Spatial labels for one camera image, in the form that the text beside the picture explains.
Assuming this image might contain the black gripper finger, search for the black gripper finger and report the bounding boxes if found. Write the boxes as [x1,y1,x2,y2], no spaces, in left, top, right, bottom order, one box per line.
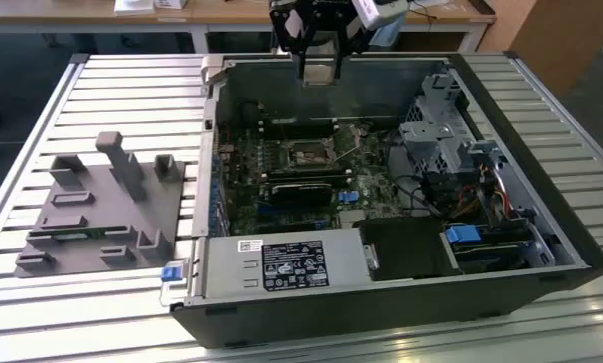
[331,17,372,80]
[269,8,312,81]

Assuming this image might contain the silver CPU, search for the silver CPU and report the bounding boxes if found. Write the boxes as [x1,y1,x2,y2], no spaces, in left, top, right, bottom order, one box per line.
[303,56,337,88]

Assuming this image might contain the metal socket cover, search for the metal socket cover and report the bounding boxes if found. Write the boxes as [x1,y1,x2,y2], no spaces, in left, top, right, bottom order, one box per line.
[289,140,337,170]

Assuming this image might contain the CPU socket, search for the CPU socket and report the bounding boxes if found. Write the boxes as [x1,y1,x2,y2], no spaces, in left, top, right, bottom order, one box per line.
[280,138,341,171]

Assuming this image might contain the black plastic cover panel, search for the black plastic cover panel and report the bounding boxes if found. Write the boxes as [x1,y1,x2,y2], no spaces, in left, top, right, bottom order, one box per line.
[358,218,466,283]

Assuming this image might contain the grey metal drive cage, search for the grey metal drive cage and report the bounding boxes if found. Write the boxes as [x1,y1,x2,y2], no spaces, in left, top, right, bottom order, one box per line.
[399,73,487,178]

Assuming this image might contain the RAM stick with black chips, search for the RAM stick with black chips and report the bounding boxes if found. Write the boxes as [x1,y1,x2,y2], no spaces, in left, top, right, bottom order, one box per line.
[267,169,347,178]

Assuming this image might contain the green motherboard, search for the green motherboard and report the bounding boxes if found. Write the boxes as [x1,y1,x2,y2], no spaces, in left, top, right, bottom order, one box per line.
[213,119,411,234]

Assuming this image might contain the wooden cabinet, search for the wooden cabinet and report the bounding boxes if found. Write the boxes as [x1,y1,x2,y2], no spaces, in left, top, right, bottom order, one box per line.
[476,0,603,98]

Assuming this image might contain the black graphics card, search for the black graphics card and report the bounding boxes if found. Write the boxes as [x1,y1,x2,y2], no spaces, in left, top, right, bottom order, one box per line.
[269,181,335,208]

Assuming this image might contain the wooden desk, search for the wooden desk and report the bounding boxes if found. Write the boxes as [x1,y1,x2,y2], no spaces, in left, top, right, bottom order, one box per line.
[0,0,498,54]

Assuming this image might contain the silver chipset heatsink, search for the silver chipset heatsink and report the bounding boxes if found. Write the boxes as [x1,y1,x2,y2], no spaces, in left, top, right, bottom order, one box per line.
[339,210,367,229]

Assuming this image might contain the hard disk in blue carrier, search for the hard disk in blue carrier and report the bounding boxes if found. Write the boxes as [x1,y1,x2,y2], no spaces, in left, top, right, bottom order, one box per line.
[443,223,523,270]

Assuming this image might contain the grey parts rack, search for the grey parts rack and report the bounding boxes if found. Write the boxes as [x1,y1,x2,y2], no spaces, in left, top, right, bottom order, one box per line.
[14,130,189,280]

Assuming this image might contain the silver power supply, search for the silver power supply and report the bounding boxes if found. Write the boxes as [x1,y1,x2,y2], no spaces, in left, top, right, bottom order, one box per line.
[193,228,379,299]

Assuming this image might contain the green RAM stick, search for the green RAM stick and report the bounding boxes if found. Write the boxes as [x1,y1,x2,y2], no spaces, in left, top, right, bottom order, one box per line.
[51,225,130,240]

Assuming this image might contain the blue plastic latch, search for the blue plastic latch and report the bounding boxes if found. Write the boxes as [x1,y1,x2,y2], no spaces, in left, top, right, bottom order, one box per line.
[160,265,184,284]

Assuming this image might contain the black PC case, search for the black PC case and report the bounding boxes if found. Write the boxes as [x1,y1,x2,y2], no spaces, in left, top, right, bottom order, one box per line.
[168,51,603,349]

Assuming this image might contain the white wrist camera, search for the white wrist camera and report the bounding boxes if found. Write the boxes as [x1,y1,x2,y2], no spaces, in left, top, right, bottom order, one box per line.
[352,0,410,29]

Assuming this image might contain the silver disk bay frame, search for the silver disk bay frame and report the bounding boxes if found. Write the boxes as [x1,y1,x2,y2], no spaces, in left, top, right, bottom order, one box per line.
[462,138,561,271]

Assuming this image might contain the yellow red power wires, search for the yellow red power wires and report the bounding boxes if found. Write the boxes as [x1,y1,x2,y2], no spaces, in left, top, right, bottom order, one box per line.
[456,162,513,222]

